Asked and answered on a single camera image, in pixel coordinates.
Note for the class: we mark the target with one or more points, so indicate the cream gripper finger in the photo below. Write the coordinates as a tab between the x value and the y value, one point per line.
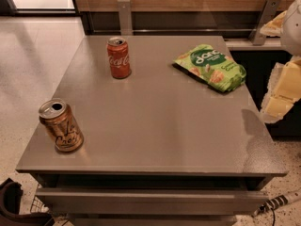
274	27
284	90

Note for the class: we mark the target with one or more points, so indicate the green rice chip bag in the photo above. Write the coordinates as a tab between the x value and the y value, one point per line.
218	70

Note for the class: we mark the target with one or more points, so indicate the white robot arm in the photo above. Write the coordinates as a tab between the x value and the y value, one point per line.
291	31

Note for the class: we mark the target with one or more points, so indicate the red Coca-Cola can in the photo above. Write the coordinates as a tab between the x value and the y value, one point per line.
118	56

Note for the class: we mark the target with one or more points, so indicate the orange LaCroix can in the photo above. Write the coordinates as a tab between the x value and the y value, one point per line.
57	118

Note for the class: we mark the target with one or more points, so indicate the dark brown chair part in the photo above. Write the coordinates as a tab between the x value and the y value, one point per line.
10	203

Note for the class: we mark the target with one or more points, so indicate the right metal counter bracket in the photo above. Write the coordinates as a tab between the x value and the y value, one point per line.
267	14

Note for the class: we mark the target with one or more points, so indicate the metal counter bracket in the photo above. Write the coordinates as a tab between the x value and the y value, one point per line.
125	17
267	14

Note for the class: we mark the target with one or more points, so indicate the left metal counter bracket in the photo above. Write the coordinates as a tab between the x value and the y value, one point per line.
125	17

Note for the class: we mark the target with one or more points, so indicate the wire basket under table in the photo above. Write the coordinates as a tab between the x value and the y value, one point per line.
37	206

